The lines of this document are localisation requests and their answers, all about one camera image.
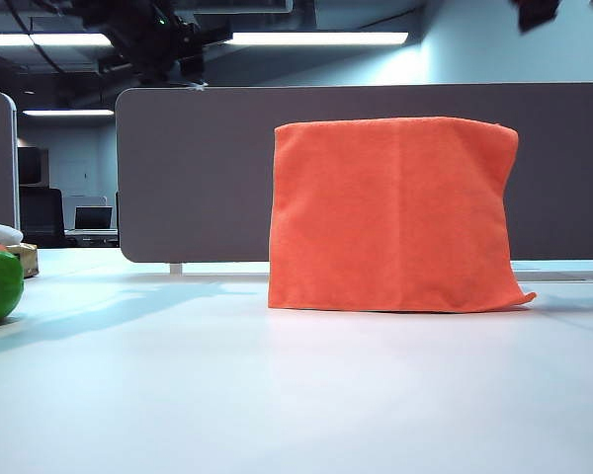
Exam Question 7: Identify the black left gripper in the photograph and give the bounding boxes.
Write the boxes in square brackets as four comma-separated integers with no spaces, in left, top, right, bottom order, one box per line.
[132,12,231,95]

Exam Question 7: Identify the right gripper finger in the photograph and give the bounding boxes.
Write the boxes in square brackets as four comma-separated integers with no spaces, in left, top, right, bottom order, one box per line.
[511,0,562,34]

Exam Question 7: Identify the orange microfiber cloth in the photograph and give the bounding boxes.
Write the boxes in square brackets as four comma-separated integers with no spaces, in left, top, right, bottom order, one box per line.
[267,116,539,314]

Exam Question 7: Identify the wide grey desk divider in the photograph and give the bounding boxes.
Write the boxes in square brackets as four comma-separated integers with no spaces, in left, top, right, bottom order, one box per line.
[116,82,593,264]

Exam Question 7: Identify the short ceiling light strip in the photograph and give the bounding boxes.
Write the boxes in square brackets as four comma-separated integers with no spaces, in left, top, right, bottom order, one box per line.
[22,109,115,118]

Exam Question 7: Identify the long ceiling light strip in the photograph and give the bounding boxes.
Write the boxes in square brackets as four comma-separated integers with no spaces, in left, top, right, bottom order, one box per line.
[0,32,409,46]

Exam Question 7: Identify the open laptop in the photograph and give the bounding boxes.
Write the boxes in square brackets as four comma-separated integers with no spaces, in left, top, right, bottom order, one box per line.
[73,205,114,232]

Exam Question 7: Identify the dark background cabinet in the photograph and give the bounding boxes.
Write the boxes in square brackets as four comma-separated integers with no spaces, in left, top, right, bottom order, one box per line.
[17,146,49,185]

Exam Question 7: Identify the white background desk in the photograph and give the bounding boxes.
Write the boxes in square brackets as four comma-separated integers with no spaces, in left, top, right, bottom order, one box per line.
[63,228,120,248]

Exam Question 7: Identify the black office chair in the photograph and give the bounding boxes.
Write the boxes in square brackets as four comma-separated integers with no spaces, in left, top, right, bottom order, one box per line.
[18,187,64,248]

